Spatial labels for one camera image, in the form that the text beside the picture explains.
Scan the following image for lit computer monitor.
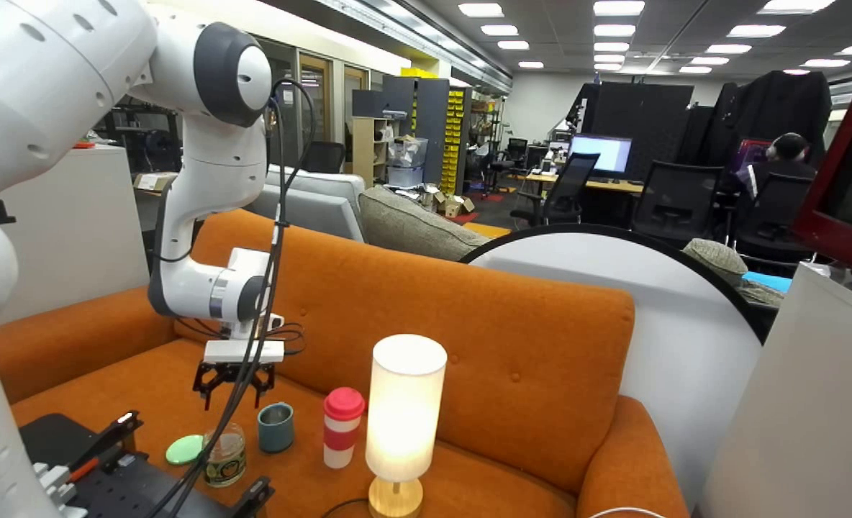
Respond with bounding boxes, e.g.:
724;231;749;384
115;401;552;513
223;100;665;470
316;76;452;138
567;133;635;178

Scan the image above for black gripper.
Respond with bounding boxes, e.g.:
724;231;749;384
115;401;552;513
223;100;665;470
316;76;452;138
189;359;280;412

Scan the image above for white partition panel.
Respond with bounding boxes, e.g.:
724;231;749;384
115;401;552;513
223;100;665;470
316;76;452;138
0;140;151;326

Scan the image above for hanging black coats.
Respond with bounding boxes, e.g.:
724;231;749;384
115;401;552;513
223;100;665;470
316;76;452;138
708;67;834;172

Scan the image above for dark storage cabinet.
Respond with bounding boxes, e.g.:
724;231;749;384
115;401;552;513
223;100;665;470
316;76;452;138
379;76;452;191

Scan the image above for black office chair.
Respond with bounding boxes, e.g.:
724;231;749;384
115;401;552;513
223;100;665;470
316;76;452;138
536;152;600;231
730;171;816;269
628;158;724;243

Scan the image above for striped cup with reddish lid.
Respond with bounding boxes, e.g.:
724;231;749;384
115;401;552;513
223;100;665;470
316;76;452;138
318;387;369;473

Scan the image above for white connector block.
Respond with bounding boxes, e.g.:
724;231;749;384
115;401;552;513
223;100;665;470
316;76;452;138
31;460;88;518

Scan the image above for white lamp with wooden base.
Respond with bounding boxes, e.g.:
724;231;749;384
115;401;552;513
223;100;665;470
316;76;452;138
363;330;452;518

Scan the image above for seated person in dark clothes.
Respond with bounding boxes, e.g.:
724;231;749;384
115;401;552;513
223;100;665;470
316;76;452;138
730;129;816;211

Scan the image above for wooden office desk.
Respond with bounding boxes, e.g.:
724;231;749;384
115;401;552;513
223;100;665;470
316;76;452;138
521;171;644;198

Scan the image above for teal cloth item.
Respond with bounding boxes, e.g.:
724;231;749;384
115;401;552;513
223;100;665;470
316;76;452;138
740;269;795;299

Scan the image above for light grey armchair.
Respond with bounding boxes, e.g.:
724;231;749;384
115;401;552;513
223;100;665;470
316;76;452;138
246;163;369;243

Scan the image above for blue-grey cup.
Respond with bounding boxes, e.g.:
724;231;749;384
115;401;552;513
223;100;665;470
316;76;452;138
255;401;295;458

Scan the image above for yellow shelf unit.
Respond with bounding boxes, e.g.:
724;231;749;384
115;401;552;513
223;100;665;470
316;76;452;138
438;84;471;198

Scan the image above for round white panel black rim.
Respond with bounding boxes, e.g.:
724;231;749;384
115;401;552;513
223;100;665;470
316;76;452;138
458;227;767;513

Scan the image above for white box panel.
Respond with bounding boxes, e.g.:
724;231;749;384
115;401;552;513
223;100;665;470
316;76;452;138
700;263;852;518

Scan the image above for grey cushioned couch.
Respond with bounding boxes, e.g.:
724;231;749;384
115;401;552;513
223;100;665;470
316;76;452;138
356;184;493;266

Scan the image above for thin black lamp cable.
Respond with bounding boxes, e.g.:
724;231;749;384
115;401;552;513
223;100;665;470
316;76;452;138
318;494;377;518

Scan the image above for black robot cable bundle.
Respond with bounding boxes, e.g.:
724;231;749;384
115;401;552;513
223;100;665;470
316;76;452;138
146;76;318;518

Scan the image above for large black display board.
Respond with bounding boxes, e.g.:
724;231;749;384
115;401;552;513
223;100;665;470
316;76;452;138
577;81;695;181

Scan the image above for red pen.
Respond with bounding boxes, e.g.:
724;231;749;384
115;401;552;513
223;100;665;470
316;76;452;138
62;447;127;487

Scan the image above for orange fabric sofa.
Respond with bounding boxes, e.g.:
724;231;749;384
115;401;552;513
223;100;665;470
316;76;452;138
0;207;694;518

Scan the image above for thin white cable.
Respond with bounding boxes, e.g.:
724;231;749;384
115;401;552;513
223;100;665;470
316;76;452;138
586;505;670;518

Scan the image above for mint green round lid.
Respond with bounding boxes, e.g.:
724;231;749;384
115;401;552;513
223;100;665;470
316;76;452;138
164;433;209;470

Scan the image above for black marker pen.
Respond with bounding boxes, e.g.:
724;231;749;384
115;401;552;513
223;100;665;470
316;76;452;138
69;408;144;473

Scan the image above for beige cushion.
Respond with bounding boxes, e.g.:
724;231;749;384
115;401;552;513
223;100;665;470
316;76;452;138
680;237;752;281

